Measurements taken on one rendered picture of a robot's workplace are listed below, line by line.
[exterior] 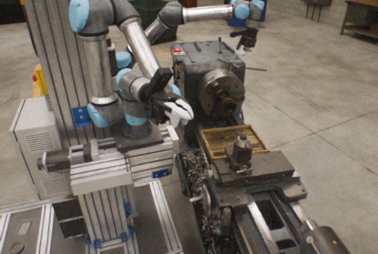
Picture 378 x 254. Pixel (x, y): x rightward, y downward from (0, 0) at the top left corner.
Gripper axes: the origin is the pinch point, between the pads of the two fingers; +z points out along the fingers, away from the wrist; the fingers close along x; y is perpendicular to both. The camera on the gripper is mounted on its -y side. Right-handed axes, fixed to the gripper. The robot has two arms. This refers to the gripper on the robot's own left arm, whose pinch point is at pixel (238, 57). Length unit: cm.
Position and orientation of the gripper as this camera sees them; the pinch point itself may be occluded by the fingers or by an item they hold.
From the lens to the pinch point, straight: 183.7
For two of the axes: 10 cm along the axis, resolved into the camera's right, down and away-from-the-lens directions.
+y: 8.2, 4.1, -4.0
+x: 5.3, -2.9, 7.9
